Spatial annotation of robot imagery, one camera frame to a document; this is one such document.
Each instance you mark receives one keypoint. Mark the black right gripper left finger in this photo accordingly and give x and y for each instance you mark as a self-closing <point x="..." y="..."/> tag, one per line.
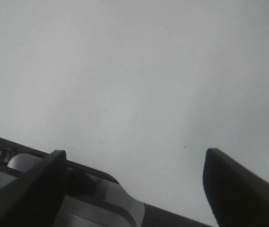
<point x="35" y="198"/>

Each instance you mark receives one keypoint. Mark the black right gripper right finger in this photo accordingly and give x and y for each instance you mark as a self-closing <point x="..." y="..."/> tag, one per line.
<point x="237" y="196"/>

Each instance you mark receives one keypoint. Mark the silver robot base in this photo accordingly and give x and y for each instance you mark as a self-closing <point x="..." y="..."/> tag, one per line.
<point x="93" y="199"/>

